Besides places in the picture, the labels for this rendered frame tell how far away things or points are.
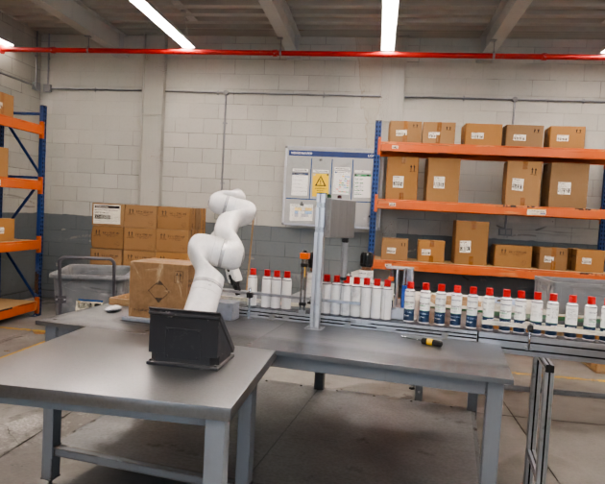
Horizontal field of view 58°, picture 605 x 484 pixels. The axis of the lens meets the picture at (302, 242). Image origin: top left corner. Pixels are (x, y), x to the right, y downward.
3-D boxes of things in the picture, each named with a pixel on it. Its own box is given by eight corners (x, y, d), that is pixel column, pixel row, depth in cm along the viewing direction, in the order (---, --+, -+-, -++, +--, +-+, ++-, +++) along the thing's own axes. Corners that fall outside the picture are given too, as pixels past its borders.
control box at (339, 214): (353, 237, 273) (356, 200, 272) (328, 237, 262) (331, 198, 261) (340, 236, 281) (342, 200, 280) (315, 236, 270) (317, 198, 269)
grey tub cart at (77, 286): (67, 346, 521) (70, 247, 515) (135, 347, 533) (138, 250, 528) (41, 374, 434) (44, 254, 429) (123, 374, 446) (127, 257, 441)
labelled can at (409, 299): (414, 322, 273) (416, 281, 272) (413, 324, 268) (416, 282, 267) (403, 320, 275) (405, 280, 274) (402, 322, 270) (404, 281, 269)
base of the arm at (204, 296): (222, 345, 209) (232, 303, 220) (215, 321, 194) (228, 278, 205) (174, 338, 210) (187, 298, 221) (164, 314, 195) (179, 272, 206)
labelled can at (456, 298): (460, 326, 267) (463, 285, 266) (460, 328, 262) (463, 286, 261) (448, 325, 269) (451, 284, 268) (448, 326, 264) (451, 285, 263)
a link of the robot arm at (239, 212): (200, 268, 221) (238, 278, 223) (205, 245, 215) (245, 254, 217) (222, 210, 264) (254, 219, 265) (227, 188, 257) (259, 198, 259)
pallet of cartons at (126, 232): (205, 320, 678) (210, 208, 671) (189, 334, 596) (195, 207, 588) (111, 314, 682) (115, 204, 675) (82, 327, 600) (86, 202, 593)
